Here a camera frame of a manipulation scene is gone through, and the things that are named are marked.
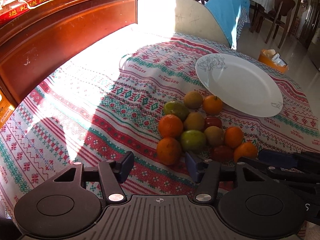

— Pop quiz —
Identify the orange mandarin by plate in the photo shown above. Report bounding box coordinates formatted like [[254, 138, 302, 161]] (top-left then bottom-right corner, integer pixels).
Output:
[[202, 95, 223, 115]]

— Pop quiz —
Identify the brown kiwi right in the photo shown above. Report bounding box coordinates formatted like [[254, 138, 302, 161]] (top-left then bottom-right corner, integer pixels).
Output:
[[204, 126, 224, 146]]

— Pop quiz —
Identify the beige chair back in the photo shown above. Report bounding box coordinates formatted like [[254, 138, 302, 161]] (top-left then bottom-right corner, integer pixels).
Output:
[[175, 0, 231, 48]]

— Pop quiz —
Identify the brown kiwi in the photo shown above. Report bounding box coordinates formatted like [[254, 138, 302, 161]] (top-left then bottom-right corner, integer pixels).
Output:
[[183, 91, 203, 109], [183, 112, 204, 131], [204, 126, 224, 146]]

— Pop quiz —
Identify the dark wooden cabinet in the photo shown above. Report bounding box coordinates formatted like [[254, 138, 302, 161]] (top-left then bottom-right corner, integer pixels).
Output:
[[1, 0, 138, 107]]

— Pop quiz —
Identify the green citrus top left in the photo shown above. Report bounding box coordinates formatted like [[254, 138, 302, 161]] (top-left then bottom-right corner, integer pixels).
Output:
[[163, 101, 189, 121]]

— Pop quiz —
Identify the green citrus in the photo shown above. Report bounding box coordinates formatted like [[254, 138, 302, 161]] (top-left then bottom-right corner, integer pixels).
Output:
[[181, 129, 206, 151], [163, 101, 189, 121]]

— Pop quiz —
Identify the white ceramic plate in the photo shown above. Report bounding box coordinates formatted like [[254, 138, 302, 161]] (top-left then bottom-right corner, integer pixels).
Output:
[[195, 53, 283, 118]]

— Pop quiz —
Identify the red tomato lower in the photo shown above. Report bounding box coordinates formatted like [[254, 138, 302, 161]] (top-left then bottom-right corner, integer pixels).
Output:
[[210, 145, 234, 163]]

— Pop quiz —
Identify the orange box at left edge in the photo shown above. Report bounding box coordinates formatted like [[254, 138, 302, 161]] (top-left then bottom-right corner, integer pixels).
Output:
[[0, 91, 15, 128]]

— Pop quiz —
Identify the patterned red green tablecloth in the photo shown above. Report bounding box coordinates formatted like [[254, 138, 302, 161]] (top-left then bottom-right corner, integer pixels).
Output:
[[0, 32, 320, 240]]

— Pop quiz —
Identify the orange mandarin upper left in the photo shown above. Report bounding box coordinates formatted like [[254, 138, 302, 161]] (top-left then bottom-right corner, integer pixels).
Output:
[[158, 114, 184, 138]]

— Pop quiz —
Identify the brown kiwi centre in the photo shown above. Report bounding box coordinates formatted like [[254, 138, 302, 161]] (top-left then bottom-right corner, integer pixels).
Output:
[[183, 112, 204, 131]]

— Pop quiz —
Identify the red tomato upper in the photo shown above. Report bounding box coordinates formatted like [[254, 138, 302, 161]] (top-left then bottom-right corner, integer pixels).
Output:
[[204, 116, 222, 129]]

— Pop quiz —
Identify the brown kiwi top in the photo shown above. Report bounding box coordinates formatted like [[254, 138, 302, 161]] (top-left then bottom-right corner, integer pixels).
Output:
[[183, 91, 203, 109]]

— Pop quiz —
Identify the orange waste bin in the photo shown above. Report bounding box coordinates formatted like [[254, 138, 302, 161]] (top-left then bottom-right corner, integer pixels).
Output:
[[258, 49, 289, 73]]

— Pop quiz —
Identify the dark wooden dining chair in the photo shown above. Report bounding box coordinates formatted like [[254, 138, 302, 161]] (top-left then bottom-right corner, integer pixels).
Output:
[[251, 0, 296, 49]]

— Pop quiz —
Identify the orange mandarin right middle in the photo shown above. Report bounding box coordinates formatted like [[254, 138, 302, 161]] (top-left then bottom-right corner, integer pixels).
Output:
[[224, 126, 244, 148]]

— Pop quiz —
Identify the red tomato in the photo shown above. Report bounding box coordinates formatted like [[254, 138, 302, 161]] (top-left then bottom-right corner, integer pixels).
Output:
[[210, 145, 234, 163], [204, 116, 222, 129]]

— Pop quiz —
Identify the blue shirt on chair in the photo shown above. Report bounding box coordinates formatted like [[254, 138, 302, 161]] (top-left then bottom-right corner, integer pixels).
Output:
[[195, 0, 249, 49]]

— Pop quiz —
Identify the orange mandarin far right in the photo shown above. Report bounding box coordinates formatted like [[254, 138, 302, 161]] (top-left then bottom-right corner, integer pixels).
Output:
[[233, 142, 258, 163]]

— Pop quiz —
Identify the orange mandarin front left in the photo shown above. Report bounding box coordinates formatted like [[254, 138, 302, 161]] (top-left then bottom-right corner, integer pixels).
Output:
[[156, 137, 182, 166]]

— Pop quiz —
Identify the green citrus lower middle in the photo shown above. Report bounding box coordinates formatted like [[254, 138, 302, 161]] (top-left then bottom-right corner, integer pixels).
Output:
[[181, 129, 206, 151]]

